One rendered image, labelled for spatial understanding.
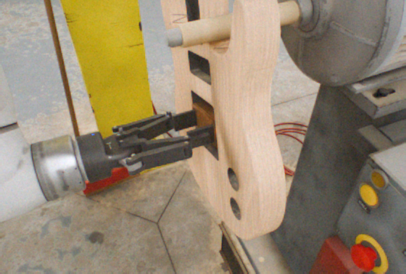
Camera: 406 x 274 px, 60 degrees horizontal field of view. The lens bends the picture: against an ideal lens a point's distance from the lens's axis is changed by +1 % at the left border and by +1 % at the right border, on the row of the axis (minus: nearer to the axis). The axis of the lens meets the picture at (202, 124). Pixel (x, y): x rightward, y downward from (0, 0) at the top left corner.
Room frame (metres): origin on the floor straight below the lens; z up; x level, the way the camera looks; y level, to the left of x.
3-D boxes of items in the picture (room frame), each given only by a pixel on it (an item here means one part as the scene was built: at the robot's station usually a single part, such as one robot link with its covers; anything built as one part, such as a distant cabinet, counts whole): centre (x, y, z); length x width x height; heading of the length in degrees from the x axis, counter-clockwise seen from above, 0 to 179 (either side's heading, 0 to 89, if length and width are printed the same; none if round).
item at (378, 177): (0.29, -0.24, 1.11); 0.03 x 0.01 x 0.03; 23
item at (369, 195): (0.30, -0.24, 1.07); 0.03 x 0.01 x 0.03; 23
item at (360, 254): (0.25, -0.25, 0.98); 0.04 x 0.04 x 0.04; 23
